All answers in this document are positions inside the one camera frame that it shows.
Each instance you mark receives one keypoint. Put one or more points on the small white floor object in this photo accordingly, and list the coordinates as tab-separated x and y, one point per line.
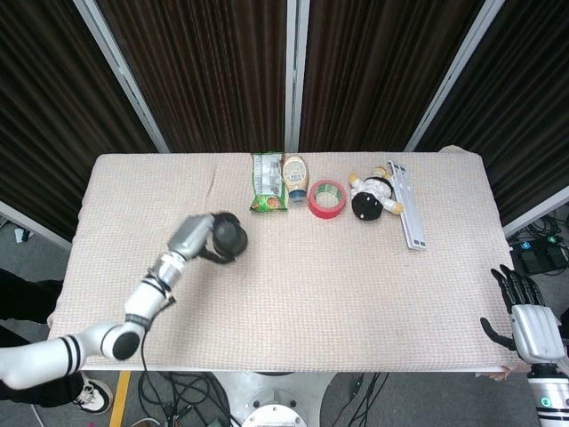
22	235

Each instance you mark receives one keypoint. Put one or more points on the cream squeeze sauce bottle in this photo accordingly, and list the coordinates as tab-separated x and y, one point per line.
295	175

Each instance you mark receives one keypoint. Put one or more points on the grey partition post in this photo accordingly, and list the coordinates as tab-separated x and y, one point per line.
122	75
295	75
453	75

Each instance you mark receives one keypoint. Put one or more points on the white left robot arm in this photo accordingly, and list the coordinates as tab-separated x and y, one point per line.
144	300

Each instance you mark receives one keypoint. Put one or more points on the black round jar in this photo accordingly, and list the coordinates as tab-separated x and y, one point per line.
230	238

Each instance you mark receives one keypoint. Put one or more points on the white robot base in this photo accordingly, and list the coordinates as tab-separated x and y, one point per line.
271	400

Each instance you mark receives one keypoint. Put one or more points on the black device with green lights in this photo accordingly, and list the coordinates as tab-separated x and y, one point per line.
540	255

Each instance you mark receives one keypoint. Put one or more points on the grey metal folding stand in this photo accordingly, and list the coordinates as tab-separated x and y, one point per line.
413	222

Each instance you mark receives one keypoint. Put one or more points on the grey partition rail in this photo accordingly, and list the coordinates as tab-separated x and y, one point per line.
31	224
538	211

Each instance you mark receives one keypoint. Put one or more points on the black white plush doll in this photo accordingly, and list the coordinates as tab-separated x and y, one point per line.
368	204

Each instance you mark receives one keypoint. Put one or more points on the red tape roll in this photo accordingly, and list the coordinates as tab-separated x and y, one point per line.
316	207

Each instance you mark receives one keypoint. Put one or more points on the green snack bag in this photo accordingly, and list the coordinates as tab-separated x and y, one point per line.
268	182

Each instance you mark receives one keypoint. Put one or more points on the white black sneaker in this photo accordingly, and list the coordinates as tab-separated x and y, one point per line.
95	396

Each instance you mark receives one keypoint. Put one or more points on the beige woven tablecloth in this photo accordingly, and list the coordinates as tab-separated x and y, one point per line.
333	302

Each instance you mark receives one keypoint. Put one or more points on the yellow floor tape strip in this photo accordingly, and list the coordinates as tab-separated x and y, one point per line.
119	400

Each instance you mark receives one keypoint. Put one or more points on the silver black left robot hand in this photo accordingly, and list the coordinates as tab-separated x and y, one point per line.
189	238

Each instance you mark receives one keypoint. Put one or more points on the black trousers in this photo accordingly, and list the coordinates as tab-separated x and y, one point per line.
22	298

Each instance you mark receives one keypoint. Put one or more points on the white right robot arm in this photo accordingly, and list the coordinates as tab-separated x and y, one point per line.
551	396

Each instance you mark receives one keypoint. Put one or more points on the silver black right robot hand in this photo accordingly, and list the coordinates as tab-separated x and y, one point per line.
535	333

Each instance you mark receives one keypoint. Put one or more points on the dark brown curtain panel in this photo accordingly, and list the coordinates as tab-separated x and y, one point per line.
204	75
382	75
524	111
53	111

